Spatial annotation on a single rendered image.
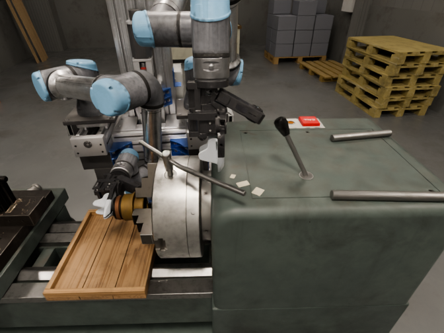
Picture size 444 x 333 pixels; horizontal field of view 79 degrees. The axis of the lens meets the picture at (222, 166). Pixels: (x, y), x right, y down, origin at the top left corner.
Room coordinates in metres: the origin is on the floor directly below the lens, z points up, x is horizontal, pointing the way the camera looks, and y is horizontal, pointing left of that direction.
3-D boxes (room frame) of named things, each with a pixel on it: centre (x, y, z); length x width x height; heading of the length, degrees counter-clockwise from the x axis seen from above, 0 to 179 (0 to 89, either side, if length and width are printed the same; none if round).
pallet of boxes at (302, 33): (7.51, -1.89, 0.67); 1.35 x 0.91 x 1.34; 98
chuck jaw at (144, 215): (0.55, 0.21, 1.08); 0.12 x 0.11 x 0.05; 2
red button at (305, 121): (0.88, -0.31, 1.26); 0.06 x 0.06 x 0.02; 2
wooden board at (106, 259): (0.63, 0.39, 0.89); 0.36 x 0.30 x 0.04; 2
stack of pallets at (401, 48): (4.40, -2.62, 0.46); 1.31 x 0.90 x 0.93; 8
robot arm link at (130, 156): (0.90, 0.38, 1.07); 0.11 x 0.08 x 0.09; 2
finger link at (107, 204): (0.63, 0.37, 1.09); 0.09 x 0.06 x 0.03; 2
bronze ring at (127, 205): (0.64, 0.29, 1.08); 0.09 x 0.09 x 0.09; 3
